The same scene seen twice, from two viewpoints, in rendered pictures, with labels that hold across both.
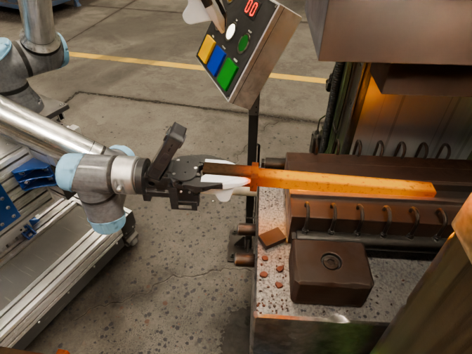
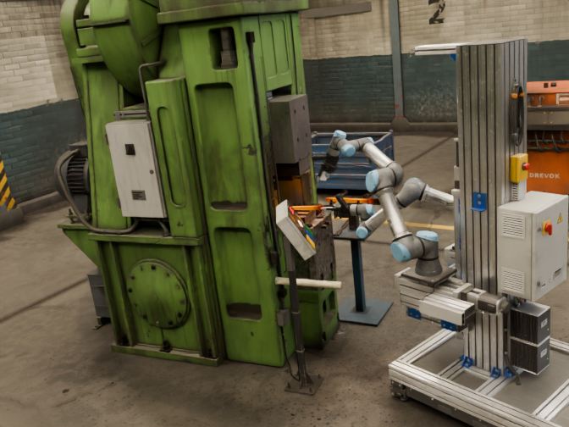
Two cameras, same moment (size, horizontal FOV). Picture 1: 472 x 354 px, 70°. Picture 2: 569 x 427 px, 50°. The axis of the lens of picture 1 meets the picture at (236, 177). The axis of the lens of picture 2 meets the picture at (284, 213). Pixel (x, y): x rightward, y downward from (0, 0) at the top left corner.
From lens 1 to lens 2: 4.52 m
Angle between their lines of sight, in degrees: 117
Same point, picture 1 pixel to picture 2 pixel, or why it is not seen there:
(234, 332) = (333, 350)
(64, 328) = not seen: hidden behind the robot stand
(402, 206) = not seen: hidden behind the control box
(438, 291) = (305, 185)
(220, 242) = (324, 389)
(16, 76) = not seen: hidden behind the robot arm
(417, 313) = (306, 193)
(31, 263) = (455, 348)
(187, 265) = (354, 379)
